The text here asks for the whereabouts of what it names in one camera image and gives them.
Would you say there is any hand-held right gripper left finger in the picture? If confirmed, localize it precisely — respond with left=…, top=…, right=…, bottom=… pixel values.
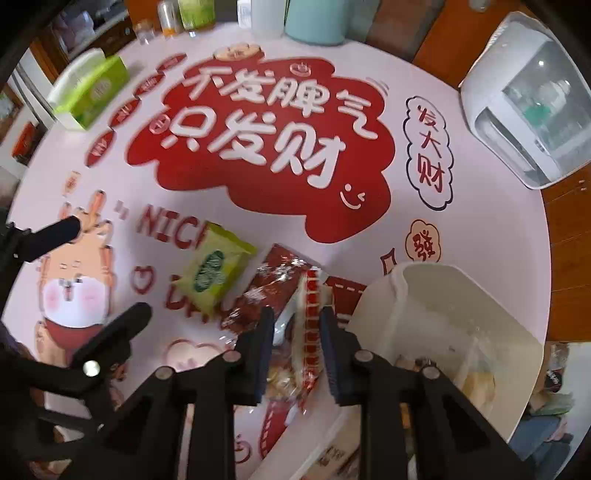
left=99, top=305, right=277, bottom=480

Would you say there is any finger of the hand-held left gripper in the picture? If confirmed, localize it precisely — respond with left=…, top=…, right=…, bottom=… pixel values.
left=0, top=216, right=83, bottom=278
left=69, top=302, right=153, bottom=384

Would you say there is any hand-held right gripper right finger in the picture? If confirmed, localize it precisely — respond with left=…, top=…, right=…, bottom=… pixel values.
left=318, top=305, right=518, bottom=480

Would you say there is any red and white snack packet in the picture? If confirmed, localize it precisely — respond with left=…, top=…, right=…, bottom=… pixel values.
left=265, top=265, right=335, bottom=416

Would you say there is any dark red snack packet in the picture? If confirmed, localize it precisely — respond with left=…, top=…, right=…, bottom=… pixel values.
left=221, top=244, right=315, bottom=335

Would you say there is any small green snack packet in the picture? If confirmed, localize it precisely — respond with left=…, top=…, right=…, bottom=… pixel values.
left=179, top=222, right=257, bottom=317

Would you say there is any white plastic basket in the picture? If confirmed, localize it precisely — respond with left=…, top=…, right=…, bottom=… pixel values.
left=256, top=262, right=546, bottom=480

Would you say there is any clear packet of pale chips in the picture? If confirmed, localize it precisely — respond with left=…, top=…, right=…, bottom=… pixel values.
left=455, top=337, right=500, bottom=416

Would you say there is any green tissue box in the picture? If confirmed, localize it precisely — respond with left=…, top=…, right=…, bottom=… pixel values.
left=47, top=47, right=129, bottom=130

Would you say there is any clear jar with orange base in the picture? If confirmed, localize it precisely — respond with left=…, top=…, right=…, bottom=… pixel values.
left=157, top=0, right=182, bottom=35

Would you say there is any plastic bottle with green label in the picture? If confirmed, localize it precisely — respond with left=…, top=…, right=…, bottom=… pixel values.
left=178, top=0, right=208, bottom=29

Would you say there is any translucent plastic bottle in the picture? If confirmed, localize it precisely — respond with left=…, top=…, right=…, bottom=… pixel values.
left=249, top=0, right=287, bottom=38

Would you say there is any white countertop appliance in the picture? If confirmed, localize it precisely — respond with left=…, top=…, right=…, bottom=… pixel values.
left=458, top=11, right=591, bottom=190

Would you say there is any teal canister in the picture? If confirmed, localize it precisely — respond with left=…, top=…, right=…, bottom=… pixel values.
left=284, top=0, right=348, bottom=47

